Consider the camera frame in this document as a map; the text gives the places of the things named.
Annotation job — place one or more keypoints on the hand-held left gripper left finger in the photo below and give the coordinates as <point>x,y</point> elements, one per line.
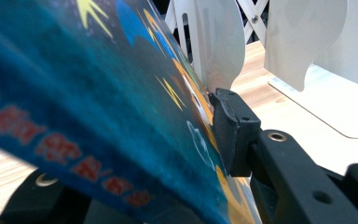
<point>37,202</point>

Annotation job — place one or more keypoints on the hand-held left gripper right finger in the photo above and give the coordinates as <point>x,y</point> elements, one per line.
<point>239,133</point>

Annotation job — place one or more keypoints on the white expandable book rack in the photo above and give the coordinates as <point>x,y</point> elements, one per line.
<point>220,46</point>

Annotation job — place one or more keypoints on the blue picture book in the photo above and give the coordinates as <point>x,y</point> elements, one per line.
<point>90,93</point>

